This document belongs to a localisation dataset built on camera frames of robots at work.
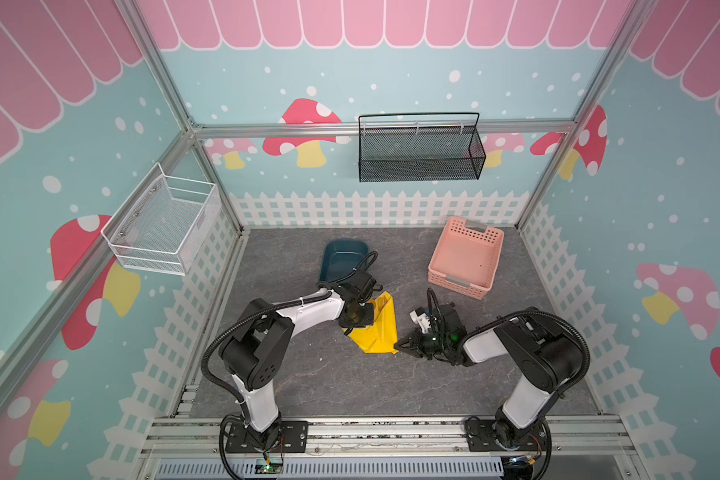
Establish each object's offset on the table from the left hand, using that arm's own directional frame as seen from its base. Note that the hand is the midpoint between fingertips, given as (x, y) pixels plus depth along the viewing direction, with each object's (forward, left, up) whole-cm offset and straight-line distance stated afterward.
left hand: (366, 326), depth 92 cm
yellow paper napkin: (-3, -5, 0) cm, 6 cm away
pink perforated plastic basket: (+31, -37, -3) cm, 49 cm away
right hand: (-6, -8, -1) cm, 10 cm away
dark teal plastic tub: (+30, +10, -3) cm, 32 cm away
